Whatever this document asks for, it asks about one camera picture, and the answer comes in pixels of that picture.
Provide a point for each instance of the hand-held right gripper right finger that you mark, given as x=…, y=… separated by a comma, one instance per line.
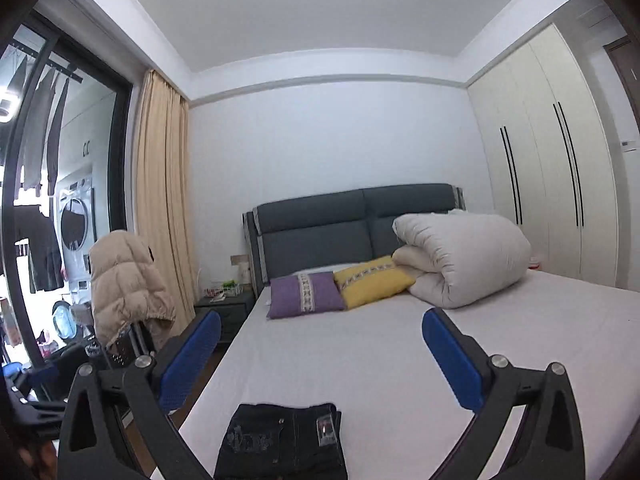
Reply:
x=450, y=355

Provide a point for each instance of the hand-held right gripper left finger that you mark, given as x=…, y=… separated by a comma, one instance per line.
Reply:
x=192, y=355

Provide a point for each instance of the black denim pants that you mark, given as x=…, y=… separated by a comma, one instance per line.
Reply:
x=280, y=440

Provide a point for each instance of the dark grey nightstand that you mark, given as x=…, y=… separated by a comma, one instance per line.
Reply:
x=225, y=312

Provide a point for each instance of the white washing machine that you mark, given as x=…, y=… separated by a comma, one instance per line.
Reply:
x=67, y=317

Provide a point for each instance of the beige puffer jacket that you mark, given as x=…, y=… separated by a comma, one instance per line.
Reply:
x=127, y=285

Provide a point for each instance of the bed with white sheet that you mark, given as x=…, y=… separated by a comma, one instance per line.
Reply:
x=350, y=360

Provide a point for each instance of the white folded duvet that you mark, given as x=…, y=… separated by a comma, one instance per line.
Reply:
x=460, y=255

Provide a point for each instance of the yellow pillow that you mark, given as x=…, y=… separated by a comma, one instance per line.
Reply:
x=370, y=277

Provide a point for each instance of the purple pillow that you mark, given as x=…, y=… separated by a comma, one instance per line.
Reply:
x=305, y=295

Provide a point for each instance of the hanging dark jacket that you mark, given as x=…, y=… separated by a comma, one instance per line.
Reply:
x=42, y=250

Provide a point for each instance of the beige curtain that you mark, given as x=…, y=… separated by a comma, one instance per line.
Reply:
x=162, y=200

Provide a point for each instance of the white dryer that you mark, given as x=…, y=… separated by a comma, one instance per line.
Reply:
x=75, y=225

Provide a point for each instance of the grey padded headboard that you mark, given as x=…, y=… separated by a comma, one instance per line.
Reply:
x=320, y=230

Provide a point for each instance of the cream wardrobe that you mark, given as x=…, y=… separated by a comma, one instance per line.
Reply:
x=545, y=160

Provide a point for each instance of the hanging grey garments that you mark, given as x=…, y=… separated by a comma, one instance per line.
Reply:
x=40, y=125

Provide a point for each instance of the black sliding door frame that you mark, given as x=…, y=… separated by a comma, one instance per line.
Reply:
x=117, y=160

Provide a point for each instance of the white wall thermostat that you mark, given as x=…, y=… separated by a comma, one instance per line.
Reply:
x=631, y=143

